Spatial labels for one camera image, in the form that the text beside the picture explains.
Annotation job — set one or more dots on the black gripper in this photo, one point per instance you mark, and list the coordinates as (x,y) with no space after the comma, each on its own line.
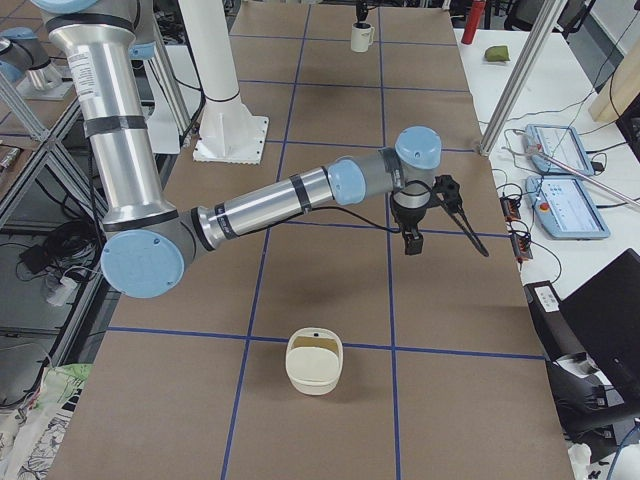
(409,218)

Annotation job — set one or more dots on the white mug with HOME text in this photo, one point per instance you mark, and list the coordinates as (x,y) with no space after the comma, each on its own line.
(362,37)

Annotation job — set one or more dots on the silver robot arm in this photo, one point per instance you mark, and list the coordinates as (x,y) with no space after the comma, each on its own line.
(149,242)

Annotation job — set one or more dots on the spare grey robot arm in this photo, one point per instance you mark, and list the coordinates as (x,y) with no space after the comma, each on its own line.
(26,63)

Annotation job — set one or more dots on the lower blue teach pendant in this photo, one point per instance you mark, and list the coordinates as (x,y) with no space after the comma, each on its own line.
(564,209)

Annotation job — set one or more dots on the blue teach pendant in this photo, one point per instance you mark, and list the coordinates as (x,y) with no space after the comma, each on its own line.
(559,142)
(564,209)

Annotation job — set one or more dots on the black box with label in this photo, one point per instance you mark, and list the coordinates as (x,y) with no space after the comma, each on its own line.
(555,335)

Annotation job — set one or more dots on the upper blue teach pendant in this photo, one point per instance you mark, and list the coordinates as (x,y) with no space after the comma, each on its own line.
(559,142)

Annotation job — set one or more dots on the cream oval bowl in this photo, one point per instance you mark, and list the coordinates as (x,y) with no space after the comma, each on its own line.
(314,360)

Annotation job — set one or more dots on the green pouch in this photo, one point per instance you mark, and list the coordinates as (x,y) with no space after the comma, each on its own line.
(497,54)

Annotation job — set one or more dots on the black laptop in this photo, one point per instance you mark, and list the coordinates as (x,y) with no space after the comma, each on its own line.
(603,314)

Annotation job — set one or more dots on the red bottle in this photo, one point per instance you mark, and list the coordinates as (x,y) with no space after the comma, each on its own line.
(473,21)

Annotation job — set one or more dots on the floral cloth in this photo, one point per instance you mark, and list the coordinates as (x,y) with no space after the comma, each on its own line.
(31,434)

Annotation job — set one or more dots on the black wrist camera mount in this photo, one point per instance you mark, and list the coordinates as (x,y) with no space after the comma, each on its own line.
(446,193)

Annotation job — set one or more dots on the white camera pole stand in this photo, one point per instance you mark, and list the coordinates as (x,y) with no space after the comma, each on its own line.
(228,131)

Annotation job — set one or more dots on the aluminium frame post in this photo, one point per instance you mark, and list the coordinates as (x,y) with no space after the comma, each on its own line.
(543,26)

